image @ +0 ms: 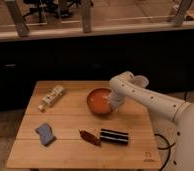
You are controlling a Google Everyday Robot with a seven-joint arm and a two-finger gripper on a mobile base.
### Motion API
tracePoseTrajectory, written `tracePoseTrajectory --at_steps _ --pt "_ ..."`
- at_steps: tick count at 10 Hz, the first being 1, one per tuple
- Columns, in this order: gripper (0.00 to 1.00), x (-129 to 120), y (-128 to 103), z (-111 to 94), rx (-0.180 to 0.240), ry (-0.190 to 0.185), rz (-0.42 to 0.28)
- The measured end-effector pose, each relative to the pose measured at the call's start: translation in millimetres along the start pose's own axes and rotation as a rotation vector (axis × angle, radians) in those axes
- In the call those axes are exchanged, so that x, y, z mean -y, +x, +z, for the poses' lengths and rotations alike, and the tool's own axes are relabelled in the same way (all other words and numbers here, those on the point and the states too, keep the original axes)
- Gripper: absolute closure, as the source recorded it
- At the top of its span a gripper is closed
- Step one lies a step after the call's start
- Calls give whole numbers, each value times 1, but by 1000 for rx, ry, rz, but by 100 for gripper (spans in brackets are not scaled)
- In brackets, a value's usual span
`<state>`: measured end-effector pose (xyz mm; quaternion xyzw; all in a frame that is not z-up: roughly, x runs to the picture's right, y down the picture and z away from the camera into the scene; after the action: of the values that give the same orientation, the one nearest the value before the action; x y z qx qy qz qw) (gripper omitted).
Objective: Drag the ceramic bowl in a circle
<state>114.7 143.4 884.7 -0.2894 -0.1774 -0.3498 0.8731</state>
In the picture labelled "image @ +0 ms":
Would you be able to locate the grey railing post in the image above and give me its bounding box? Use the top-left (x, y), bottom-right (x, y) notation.
top-left (5, 0), bottom-right (29, 37)
top-left (172, 0), bottom-right (193, 27)
top-left (81, 0), bottom-right (91, 33)

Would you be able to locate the clear plastic cup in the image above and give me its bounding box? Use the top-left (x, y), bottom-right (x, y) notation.
top-left (133, 75), bottom-right (149, 88)

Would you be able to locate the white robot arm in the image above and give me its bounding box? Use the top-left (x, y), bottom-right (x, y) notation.
top-left (109, 71), bottom-right (194, 171)

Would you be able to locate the orange ceramic bowl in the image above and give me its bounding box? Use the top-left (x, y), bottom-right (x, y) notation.
top-left (86, 88), bottom-right (112, 115)

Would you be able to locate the right grey railing post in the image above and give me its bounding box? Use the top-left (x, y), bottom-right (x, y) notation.
top-left (172, 0), bottom-right (193, 27)

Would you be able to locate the left grey railing post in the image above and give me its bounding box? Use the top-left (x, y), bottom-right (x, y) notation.
top-left (5, 0), bottom-right (29, 37)

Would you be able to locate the middle grey railing post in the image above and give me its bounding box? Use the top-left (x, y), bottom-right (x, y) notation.
top-left (81, 0), bottom-right (91, 33)

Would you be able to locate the black striped rectangular case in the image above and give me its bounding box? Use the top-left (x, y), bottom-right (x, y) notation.
top-left (100, 129), bottom-right (129, 144)

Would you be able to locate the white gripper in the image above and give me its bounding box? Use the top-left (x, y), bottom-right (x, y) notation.
top-left (108, 90), bottom-right (125, 111)

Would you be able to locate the red chili pepper toy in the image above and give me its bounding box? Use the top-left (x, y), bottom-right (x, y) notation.
top-left (79, 130), bottom-right (101, 146)

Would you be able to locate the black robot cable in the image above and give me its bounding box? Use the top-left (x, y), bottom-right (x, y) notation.
top-left (154, 133), bottom-right (173, 171)

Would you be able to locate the black office chair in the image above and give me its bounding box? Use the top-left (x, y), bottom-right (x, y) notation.
top-left (22, 0), bottom-right (94, 24)

